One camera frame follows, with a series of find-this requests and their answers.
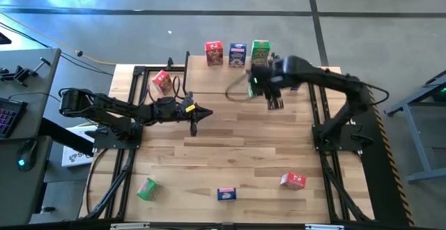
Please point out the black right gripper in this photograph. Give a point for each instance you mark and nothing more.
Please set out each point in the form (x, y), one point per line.
(266, 78)

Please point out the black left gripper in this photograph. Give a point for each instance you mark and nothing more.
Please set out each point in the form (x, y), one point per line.
(165, 109)

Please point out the Froot Loops cereal box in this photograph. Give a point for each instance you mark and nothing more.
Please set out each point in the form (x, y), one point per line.
(292, 181)
(162, 82)
(213, 57)

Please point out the Apple Jacks cereal box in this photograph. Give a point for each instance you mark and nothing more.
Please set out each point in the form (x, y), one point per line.
(148, 190)
(260, 52)

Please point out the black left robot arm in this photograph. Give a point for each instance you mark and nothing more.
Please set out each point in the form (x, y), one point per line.
(104, 106)

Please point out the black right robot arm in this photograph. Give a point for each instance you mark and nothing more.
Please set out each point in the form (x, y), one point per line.
(331, 78)

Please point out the black platform with hazard stripes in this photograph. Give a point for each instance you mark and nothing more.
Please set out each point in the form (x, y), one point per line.
(383, 174)

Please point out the white printed box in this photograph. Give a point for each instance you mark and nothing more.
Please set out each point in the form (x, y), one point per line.
(75, 153)

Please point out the black diagonal bar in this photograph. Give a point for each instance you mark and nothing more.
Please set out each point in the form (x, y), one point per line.
(62, 136)

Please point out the grey metal stand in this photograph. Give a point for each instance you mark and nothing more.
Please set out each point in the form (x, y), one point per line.
(414, 143)

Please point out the grey desk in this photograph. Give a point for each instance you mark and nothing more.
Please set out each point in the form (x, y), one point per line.
(42, 111)

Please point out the black device with green light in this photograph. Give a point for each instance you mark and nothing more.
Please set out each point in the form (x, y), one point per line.
(440, 95)

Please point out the black computer mouse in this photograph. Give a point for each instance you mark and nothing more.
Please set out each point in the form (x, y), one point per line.
(28, 151)

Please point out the small black clip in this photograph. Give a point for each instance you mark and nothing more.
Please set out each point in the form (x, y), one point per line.
(47, 209)

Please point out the black desk clamp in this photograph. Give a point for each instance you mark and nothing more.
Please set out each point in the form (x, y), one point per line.
(21, 73)

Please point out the backlit black keyboard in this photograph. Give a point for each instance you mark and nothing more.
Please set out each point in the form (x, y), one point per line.
(8, 116)

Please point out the flat black object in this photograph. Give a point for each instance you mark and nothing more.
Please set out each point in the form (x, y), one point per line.
(5, 38)

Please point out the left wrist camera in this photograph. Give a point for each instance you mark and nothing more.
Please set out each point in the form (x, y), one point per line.
(187, 108)

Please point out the wooden shelf with black frame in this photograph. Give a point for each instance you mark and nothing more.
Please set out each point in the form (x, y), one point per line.
(216, 80)

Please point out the black aluminium rig frame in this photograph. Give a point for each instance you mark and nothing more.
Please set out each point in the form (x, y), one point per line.
(157, 68)

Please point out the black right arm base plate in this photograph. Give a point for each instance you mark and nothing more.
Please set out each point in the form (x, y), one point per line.
(362, 141)

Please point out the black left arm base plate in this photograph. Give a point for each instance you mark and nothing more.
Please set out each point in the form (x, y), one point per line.
(104, 143)

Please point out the silver bracket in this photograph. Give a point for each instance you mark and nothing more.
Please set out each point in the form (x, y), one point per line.
(324, 227)
(129, 226)

